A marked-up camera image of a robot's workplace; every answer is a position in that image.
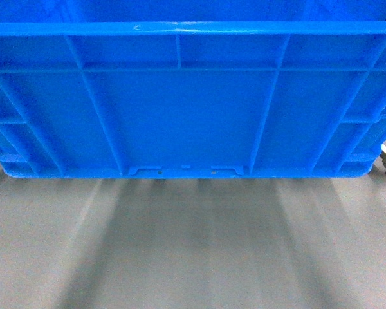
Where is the blue plastic crate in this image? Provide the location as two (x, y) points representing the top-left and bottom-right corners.
(0, 1), (386, 178)

